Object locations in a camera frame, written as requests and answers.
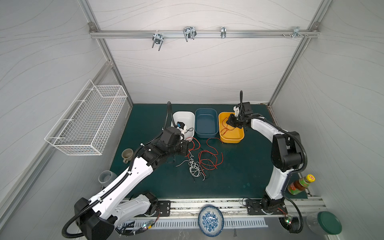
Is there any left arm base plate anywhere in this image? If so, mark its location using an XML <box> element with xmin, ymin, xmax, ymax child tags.
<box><xmin>144</xmin><ymin>201</ymin><xmax>171</xmax><ymax>217</ymax></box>

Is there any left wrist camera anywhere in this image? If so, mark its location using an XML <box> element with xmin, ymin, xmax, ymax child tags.
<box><xmin>176</xmin><ymin>122</ymin><xmax>194</xmax><ymax>134</ymax></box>

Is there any metal hook clamp middle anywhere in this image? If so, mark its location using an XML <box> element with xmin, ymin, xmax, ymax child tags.
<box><xmin>183</xmin><ymin>26</ymin><xmax>197</xmax><ymax>42</ymax></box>

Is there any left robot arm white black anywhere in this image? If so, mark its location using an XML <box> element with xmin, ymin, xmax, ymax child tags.
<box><xmin>62</xmin><ymin>127</ymin><xmax>189</xmax><ymax>240</ymax></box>

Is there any metal hook clamp left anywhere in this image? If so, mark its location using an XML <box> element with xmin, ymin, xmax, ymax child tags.
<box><xmin>152</xmin><ymin>33</ymin><xmax>164</xmax><ymax>51</ymax></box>

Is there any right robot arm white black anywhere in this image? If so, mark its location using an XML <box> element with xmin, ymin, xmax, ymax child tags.
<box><xmin>227</xmin><ymin>102</ymin><xmax>308</xmax><ymax>214</ymax></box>

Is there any aluminium crossbar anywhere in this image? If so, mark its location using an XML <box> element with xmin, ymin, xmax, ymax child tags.
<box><xmin>90</xmin><ymin>29</ymin><xmax>321</xmax><ymax>39</ymax></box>

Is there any white wire basket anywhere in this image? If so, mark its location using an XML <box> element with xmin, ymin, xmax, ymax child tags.
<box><xmin>45</xmin><ymin>80</ymin><xmax>127</xmax><ymax>156</ymax></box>

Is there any metal hook small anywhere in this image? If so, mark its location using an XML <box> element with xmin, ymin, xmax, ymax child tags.
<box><xmin>221</xmin><ymin>27</ymin><xmax>227</xmax><ymax>39</ymax></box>

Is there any red cable tangle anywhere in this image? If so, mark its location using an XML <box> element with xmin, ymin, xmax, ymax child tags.
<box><xmin>185</xmin><ymin>137</ymin><xmax>225</xmax><ymax>172</ymax></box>

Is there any blue white patterned plate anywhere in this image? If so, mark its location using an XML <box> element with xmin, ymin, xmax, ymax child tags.
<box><xmin>198</xmin><ymin>205</ymin><xmax>224</xmax><ymax>238</ymax></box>

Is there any clear plastic cup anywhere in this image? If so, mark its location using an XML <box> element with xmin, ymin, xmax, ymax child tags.
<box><xmin>98</xmin><ymin>170</ymin><xmax>117</xmax><ymax>187</ymax></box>

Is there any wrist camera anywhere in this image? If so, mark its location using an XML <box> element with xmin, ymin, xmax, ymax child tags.
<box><xmin>176</xmin><ymin>122</ymin><xmax>194</xmax><ymax>134</ymax></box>
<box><xmin>233</xmin><ymin>105</ymin><xmax>240</xmax><ymax>118</ymax></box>

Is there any olive green mug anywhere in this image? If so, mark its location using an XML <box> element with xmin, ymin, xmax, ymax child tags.
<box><xmin>122</xmin><ymin>149</ymin><xmax>134</xmax><ymax>164</ymax></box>

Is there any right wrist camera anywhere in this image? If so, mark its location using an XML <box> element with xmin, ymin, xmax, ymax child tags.
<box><xmin>233</xmin><ymin>105</ymin><xmax>240</xmax><ymax>118</ymax></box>

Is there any bottle with yellow cap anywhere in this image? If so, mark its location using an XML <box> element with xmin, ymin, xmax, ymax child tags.
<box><xmin>288</xmin><ymin>174</ymin><xmax>316</xmax><ymax>196</ymax></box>

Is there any jar with green lid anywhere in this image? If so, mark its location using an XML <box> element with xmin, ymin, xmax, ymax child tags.
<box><xmin>306</xmin><ymin>211</ymin><xmax>343</xmax><ymax>236</ymax></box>

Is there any blue plastic bin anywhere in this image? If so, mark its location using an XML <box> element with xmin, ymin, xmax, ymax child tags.
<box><xmin>195</xmin><ymin>108</ymin><xmax>219</xmax><ymax>139</ymax></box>

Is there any yellow plastic bin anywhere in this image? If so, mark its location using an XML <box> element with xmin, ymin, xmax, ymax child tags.
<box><xmin>218</xmin><ymin>112</ymin><xmax>245</xmax><ymax>144</ymax></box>

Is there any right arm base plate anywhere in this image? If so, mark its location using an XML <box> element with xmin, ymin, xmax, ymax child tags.
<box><xmin>243</xmin><ymin>198</ymin><xmax>288</xmax><ymax>216</ymax></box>

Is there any metal hook clamp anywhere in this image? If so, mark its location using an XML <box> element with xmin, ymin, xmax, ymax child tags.
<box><xmin>152</xmin><ymin>33</ymin><xmax>164</xmax><ymax>51</ymax></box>
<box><xmin>183</xmin><ymin>26</ymin><xmax>197</xmax><ymax>42</ymax></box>

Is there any white cable tangle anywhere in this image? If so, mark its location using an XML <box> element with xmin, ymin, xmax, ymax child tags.
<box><xmin>175</xmin><ymin>158</ymin><xmax>208</xmax><ymax>181</ymax></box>

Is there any metal bracket right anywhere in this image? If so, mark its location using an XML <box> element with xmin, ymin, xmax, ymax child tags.
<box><xmin>282</xmin><ymin>27</ymin><xmax>309</xmax><ymax>39</ymax></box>

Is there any white plastic bin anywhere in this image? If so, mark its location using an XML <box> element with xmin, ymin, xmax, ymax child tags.
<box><xmin>173</xmin><ymin>111</ymin><xmax>195</xmax><ymax>142</ymax></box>

